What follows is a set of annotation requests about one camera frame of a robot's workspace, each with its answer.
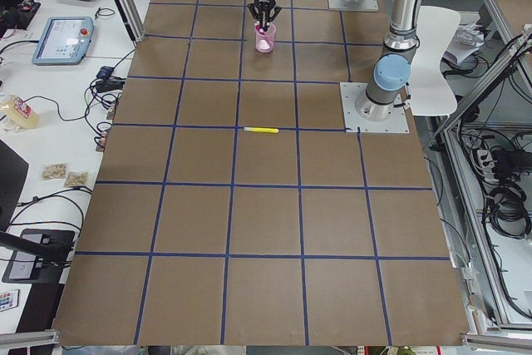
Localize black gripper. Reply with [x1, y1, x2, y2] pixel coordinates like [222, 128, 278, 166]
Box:
[248, 0, 282, 22]

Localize pink highlighter pen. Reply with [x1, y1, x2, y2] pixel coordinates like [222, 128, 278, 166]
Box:
[257, 26, 267, 36]

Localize pink mesh cup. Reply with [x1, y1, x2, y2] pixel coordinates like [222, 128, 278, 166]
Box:
[254, 22, 277, 53]

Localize yellow highlighter pen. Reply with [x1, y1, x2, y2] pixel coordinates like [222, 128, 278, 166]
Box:
[243, 126, 279, 134]

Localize white chair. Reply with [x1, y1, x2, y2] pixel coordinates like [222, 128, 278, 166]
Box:
[409, 6, 461, 116]

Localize lower teach pendant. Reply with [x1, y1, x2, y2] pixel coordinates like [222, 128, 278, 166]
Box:
[32, 17, 94, 66]

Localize snack bag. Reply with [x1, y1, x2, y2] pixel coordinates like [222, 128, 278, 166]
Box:
[64, 171, 89, 188]
[41, 163, 68, 180]

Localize plastic bottle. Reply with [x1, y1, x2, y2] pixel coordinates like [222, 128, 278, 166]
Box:
[1, 92, 40, 130]

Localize black monitor stand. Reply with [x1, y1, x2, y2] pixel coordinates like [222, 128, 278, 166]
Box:
[1, 142, 74, 284]

